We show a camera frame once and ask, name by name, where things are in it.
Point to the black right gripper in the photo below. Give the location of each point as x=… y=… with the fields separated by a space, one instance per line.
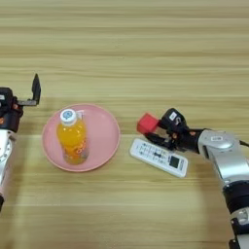
x=186 y=139

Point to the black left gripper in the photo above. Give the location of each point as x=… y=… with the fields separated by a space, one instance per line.
x=9 y=120

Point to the red cube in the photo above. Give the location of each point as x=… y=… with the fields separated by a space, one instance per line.
x=147 y=124

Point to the white remote control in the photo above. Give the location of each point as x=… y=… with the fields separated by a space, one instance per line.
x=155 y=155

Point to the orange juice bottle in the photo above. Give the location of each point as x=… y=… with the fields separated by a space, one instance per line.
x=72 y=139

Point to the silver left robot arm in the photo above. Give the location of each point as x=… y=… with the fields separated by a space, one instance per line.
x=5 y=155

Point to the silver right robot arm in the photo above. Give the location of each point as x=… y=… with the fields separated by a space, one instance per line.
x=227 y=155

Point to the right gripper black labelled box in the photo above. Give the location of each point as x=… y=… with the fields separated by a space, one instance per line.
x=173 y=120

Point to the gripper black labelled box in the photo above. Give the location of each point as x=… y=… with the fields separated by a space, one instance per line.
x=173 y=120
x=6 y=97

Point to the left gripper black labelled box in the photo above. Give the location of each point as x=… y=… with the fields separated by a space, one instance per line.
x=6 y=97

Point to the pink round plate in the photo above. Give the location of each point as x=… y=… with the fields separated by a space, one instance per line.
x=102 y=139

